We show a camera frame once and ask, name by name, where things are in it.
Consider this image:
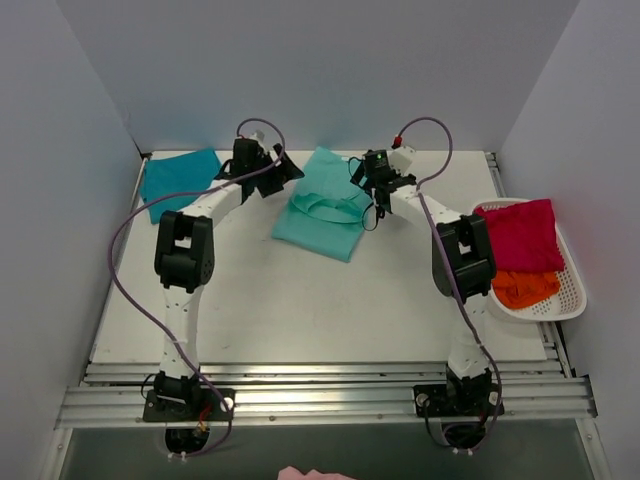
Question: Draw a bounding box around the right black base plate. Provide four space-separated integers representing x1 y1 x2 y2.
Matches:
412 384 505 419

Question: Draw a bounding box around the magenta t-shirt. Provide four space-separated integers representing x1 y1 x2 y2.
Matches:
474 199 565 273

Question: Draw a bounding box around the mint green t-shirt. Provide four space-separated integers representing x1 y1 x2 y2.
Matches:
271 147 371 263

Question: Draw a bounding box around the orange t-shirt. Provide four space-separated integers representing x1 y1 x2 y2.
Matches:
492 271 561 310

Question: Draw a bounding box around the aluminium rail frame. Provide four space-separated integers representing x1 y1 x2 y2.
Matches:
55 150 599 428

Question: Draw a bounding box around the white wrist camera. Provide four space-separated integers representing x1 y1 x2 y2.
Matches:
388 135 416 176
249 130 265 143

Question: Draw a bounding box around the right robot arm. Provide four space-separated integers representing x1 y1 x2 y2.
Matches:
351 147 496 413

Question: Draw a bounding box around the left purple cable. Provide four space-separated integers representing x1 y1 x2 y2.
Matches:
107 118 287 457

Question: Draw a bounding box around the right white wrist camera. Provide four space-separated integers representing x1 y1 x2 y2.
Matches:
388 135 416 176

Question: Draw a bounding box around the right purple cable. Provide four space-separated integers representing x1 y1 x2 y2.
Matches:
392 117 504 451

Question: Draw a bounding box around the pink cloth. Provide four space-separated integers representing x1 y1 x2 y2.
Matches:
277 466 354 480

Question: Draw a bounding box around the purple cable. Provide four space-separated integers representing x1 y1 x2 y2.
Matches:
392 117 504 451
107 118 287 457

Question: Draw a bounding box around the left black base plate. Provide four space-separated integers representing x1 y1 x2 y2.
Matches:
142 388 236 423

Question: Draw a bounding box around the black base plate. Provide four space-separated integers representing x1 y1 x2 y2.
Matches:
142 388 236 423
412 384 505 419

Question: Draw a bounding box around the folded teal t-shirt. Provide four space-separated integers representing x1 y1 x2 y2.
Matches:
139 149 222 204

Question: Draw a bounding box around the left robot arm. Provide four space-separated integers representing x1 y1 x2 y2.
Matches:
153 133 304 419

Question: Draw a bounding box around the white perforated plastic basket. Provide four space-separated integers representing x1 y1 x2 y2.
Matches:
474 198 587 323

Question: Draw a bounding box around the black thin cable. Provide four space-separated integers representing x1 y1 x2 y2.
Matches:
347 157 386 233

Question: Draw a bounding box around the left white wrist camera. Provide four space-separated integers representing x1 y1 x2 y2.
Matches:
249 130 265 143

